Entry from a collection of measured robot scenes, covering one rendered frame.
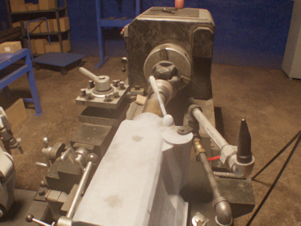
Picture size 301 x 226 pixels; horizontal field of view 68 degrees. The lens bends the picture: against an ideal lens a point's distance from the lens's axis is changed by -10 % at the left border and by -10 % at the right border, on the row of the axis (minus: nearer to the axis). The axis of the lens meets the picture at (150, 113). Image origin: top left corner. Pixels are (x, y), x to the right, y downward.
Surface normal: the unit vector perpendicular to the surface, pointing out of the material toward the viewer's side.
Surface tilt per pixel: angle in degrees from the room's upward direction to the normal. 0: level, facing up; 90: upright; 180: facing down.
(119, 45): 90
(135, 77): 90
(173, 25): 90
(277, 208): 0
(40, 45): 90
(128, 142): 0
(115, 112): 0
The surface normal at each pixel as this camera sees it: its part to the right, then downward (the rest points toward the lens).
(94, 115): 0.00, -0.86
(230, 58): -0.18, 0.50
